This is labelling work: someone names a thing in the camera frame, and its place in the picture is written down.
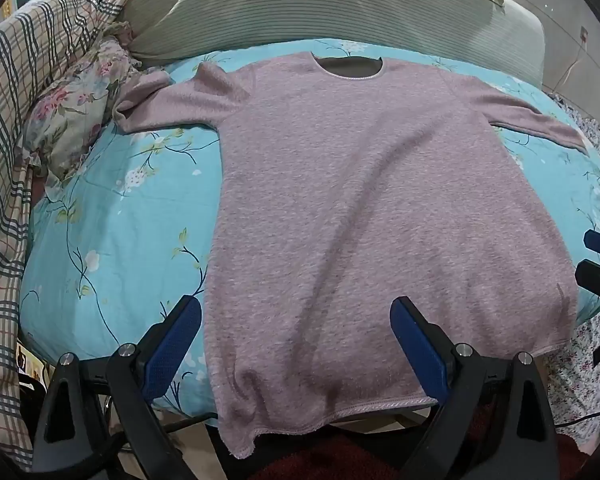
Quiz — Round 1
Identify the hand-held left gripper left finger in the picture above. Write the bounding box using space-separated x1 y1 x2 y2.
32 295 203 480

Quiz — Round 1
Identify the green striped pillow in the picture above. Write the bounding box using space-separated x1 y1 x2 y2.
122 0 546 93

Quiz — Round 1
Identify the pink knit shirt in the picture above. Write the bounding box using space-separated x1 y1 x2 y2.
112 52 590 461

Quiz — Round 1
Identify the black cable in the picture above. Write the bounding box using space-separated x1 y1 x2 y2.
554 406 600 429

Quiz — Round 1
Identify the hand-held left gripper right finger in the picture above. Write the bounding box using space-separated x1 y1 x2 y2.
389 296 561 480

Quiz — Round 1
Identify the floral ruffled cloth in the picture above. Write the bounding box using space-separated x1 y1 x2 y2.
22 35 146 183

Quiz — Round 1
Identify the blue floral bedsheet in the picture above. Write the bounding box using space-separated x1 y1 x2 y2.
17 37 600 428

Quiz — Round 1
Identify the yellow printed box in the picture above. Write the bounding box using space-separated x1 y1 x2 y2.
16 342 43 386

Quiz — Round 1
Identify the red rug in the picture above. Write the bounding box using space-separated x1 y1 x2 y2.
240 430 596 480

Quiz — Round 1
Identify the small-flower print sheet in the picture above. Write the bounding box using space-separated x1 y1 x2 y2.
540 90 600 456

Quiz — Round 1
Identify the plaid quilt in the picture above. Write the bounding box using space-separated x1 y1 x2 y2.
0 0 156 471

